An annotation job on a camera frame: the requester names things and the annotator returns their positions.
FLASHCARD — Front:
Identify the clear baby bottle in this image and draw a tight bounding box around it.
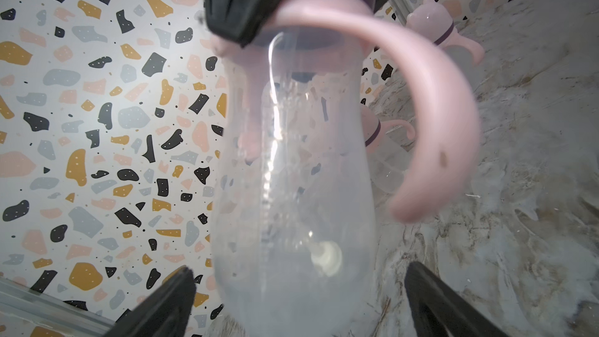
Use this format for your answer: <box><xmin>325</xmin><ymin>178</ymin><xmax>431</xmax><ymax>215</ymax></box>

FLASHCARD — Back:
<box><xmin>368</xmin><ymin>135</ymin><xmax>411</xmax><ymax>193</ymax></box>
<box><xmin>209</xmin><ymin>27</ymin><xmax>378</xmax><ymax>337</ymax></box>
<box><xmin>445</xmin><ymin>46</ymin><xmax>484</xmax><ymax>90</ymax></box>

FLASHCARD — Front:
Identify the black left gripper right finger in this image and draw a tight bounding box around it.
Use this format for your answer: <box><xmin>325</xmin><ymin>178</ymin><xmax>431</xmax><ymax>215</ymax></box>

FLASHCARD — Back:
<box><xmin>404</xmin><ymin>261</ymin><xmax>507</xmax><ymax>337</ymax></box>

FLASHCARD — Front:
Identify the clear straw disc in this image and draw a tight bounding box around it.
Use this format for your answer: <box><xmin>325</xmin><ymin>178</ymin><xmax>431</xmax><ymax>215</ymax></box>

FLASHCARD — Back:
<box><xmin>260</xmin><ymin>29</ymin><xmax>343</xmax><ymax>276</ymax></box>

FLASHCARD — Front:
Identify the pink bottle cap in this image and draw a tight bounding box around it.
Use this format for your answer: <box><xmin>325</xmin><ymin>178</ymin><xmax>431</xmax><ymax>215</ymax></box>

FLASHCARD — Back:
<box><xmin>407</xmin><ymin>0</ymin><xmax>454</xmax><ymax>45</ymax></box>

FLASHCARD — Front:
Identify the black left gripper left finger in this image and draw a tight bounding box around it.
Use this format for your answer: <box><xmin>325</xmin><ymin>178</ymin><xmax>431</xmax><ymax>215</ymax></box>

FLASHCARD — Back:
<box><xmin>104</xmin><ymin>266</ymin><xmax>196</xmax><ymax>337</ymax></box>

